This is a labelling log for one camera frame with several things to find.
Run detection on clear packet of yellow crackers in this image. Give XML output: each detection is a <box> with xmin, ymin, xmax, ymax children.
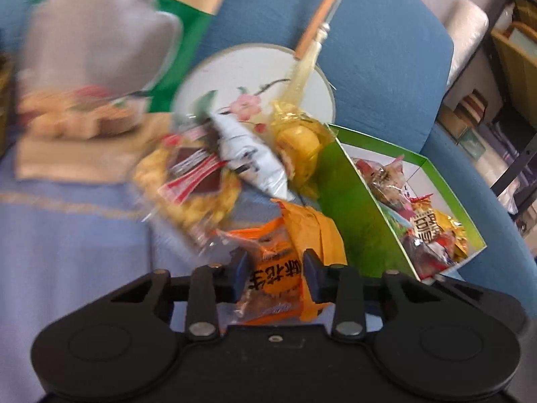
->
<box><xmin>132</xmin><ymin>130</ymin><xmax>242</xmax><ymax>246</ymax></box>

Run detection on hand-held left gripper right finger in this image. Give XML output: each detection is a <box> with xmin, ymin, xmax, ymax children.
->
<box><xmin>303</xmin><ymin>249</ymin><xmax>425</xmax><ymax>342</ymax></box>

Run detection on green cardboard box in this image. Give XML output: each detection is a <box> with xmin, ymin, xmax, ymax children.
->
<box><xmin>316</xmin><ymin>124</ymin><xmax>487</xmax><ymax>282</ymax></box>

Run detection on beige and green gift bag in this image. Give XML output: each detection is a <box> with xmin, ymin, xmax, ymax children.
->
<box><xmin>14</xmin><ymin>0</ymin><xmax>242</xmax><ymax>183</ymax></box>

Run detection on orange clear snack packet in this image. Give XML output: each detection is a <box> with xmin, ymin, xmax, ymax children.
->
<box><xmin>218</xmin><ymin>218</ymin><xmax>305</xmax><ymax>324</ymax></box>

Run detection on white plastic roll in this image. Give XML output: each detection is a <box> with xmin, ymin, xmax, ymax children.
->
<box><xmin>445</xmin><ymin>0</ymin><xmax>489</xmax><ymax>89</ymax></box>

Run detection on clear packet of brown snack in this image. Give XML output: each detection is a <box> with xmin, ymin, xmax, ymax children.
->
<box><xmin>352</xmin><ymin>155</ymin><xmax>414</xmax><ymax>219</ymax></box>

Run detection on gold snack packet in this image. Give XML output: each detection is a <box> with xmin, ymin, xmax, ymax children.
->
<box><xmin>409</xmin><ymin>193</ymin><xmax>468</xmax><ymax>261</ymax></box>

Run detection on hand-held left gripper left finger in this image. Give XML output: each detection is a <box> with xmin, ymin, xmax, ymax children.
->
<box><xmin>111</xmin><ymin>250</ymin><xmax>251</xmax><ymax>342</ymax></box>

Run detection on orange yellow snack packet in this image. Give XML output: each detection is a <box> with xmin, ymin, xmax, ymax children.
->
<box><xmin>271</xmin><ymin>197</ymin><xmax>347</xmax><ymax>322</ymax></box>

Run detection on yellow wrapped cake snack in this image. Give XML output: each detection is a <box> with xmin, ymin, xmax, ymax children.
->
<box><xmin>268</xmin><ymin>101</ymin><xmax>336</xmax><ymax>196</ymax></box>

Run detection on metal shelf rack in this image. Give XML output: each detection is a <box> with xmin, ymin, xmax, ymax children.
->
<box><xmin>489</xmin><ymin>0</ymin><xmax>537</xmax><ymax>219</ymax></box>

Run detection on brown cardboard boxes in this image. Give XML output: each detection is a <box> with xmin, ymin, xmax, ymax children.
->
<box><xmin>438</xmin><ymin>88</ymin><xmax>491</xmax><ymax>160</ymax></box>

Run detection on dark red wrapped snack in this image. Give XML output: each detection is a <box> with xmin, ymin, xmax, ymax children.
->
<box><xmin>400</xmin><ymin>235</ymin><xmax>458</xmax><ymax>280</ymax></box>

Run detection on round floral fan wooden handle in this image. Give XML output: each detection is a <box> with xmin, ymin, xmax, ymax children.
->
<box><xmin>171</xmin><ymin>0</ymin><xmax>359</xmax><ymax>143</ymax></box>

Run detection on silver white snack packet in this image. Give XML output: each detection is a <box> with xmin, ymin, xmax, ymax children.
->
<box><xmin>210</xmin><ymin>111</ymin><xmax>294</xmax><ymax>202</ymax></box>

